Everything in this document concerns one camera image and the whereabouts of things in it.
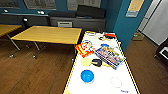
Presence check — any blue bowl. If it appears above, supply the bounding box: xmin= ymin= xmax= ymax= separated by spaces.
xmin=80 ymin=69 xmax=96 ymax=84

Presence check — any orange toy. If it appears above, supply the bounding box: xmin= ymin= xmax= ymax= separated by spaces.
xmin=75 ymin=39 xmax=95 ymax=58

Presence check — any yellow round pusher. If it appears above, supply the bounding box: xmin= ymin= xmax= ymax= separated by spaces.
xmin=80 ymin=58 xmax=93 ymax=67

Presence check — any colourful toy pile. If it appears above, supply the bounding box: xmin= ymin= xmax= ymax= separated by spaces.
xmin=94 ymin=44 xmax=127 ymax=70

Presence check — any red toy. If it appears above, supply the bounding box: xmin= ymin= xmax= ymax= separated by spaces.
xmin=103 ymin=32 xmax=117 ymax=39

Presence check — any yellow air hockey table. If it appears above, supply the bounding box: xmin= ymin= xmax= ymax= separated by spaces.
xmin=62 ymin=30 xmax=141 ymax=94

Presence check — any low wooden table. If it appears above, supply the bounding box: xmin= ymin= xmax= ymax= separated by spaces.
xmin=10 ymin=25 xmax=83 ymax=60
xmin=0 ymin=23 xmax=23 ymax=52

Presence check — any woven basket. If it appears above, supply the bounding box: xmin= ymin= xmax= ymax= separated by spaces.
xmin=132 ymin=30 xmax=146 ymax=42

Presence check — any small black device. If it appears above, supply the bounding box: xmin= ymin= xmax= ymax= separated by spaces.
xmin=22 ymin=17 xmax=30 ymax=30

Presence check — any dark grey bench sofa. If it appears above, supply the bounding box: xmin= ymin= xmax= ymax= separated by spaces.
xmin=0 ymin=12 xmax=50 ymax=27

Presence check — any framed yellow wall notice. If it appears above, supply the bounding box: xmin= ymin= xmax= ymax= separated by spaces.
xmin=125 ymin=0 xmax=146 ymax=18

